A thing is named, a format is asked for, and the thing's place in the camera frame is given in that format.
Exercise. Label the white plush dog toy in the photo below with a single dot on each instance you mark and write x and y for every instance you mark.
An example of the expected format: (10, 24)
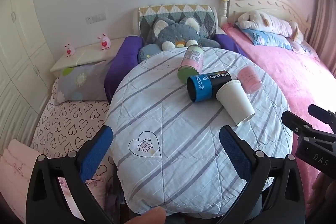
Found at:
(265, 22)

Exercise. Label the person's right forearm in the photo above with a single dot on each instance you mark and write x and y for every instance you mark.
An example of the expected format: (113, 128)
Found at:
(325, 200)

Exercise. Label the white bedside table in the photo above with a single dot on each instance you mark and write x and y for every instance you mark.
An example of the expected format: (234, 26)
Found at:
(89, 53)

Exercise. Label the white wardrobe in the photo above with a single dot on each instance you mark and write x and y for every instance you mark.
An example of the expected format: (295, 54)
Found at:
(18, 56)

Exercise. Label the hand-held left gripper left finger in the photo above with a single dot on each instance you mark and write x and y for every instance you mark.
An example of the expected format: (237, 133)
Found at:
(96, 151)

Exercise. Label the blue cartoon pillow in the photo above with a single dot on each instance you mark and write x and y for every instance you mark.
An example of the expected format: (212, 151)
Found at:
(270, 40)

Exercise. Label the person's left hand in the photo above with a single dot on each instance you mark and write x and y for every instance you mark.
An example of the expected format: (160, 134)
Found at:
(149, 217)

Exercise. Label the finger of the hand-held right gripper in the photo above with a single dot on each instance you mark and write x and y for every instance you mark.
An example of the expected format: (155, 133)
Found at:
(291, 120)
(321, 113)

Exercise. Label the pink translucent cup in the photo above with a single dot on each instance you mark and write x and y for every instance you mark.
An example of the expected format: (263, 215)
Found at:
(250, 79)

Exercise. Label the large cream bed headboard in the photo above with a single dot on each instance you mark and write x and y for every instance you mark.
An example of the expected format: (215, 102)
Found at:
(262, 2)

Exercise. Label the green and pink canister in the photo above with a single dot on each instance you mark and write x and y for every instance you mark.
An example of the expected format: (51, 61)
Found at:
(191, 61)

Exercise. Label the white and pink pillow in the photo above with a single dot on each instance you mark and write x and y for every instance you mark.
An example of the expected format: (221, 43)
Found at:
(304, 49)

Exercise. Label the pale pink cloth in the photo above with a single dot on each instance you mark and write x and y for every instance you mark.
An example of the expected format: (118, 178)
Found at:
(15, 176)

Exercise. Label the pink fleece blanket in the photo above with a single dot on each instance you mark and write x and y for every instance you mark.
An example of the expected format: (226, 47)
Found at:
(288, 77)

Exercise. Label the triangle pattern quilted cover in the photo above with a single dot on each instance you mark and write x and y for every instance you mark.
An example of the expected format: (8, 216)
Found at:
(206, 18)

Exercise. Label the pink floral sheet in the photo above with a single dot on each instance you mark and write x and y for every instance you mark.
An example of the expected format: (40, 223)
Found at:
(105, 187)

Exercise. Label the heart print bed sheet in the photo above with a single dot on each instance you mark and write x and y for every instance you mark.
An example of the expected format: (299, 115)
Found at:
(65, 124)

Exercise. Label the pink curtain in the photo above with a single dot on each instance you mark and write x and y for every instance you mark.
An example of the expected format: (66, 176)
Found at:
(325, 37)

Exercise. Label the white wall socket panel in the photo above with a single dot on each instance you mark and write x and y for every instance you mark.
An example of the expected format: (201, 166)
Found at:
(95, 18)

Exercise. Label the blue round cushion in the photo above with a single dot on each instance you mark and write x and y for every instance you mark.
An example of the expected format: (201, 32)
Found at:
(148, 53)

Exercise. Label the pink rabbit figurine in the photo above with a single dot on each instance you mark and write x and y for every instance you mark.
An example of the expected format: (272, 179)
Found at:
(104, 42)
(69, 50)

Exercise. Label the grey floral pillow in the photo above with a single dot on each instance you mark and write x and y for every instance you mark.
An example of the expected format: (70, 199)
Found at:
(84, 82)

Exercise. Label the blue and black canister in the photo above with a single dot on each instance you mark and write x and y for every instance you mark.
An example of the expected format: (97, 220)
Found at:
(204, 87)

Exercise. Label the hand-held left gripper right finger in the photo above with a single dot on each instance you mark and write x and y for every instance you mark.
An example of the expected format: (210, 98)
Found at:
(235, 153)

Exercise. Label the striped light blue quilt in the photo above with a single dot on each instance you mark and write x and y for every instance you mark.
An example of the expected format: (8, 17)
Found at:
(170, 119)

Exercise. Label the grey plush cat toy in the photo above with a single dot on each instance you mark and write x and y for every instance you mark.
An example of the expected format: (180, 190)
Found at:
(178, 32)

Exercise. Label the purple bed bumper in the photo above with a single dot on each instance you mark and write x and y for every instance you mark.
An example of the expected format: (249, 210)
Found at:
(123, 64)
(228, 43)

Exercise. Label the white paper cup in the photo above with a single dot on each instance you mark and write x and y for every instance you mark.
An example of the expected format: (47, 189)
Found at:
(233, 103)

